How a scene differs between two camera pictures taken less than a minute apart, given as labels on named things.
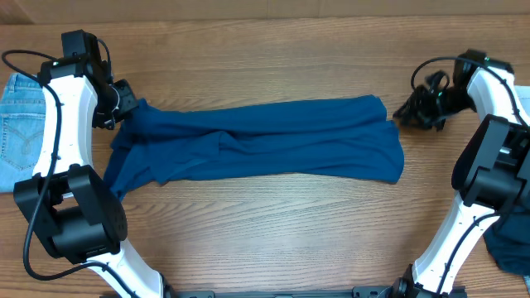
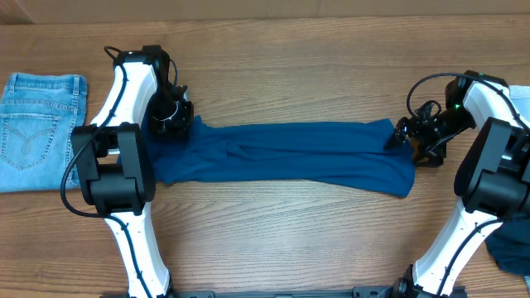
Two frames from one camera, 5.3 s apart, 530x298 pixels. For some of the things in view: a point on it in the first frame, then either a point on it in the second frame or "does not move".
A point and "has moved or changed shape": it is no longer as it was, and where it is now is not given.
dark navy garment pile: [509, 242] does not move
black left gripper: [125, 96] → [175, 125]
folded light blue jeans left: [22, 128] does not move
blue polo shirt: [351, 136] has moved or changed shape
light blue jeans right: [523, 95] does not move
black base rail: [354, 292] does not move
